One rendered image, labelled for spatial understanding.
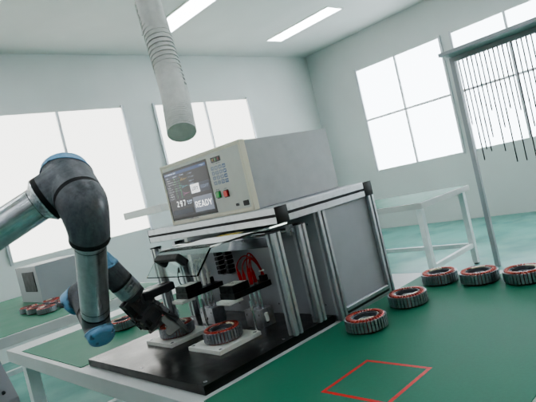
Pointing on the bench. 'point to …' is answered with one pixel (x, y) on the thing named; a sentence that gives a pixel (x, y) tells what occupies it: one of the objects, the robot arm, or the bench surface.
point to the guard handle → (171, 259)
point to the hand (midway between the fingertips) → (178, 329)
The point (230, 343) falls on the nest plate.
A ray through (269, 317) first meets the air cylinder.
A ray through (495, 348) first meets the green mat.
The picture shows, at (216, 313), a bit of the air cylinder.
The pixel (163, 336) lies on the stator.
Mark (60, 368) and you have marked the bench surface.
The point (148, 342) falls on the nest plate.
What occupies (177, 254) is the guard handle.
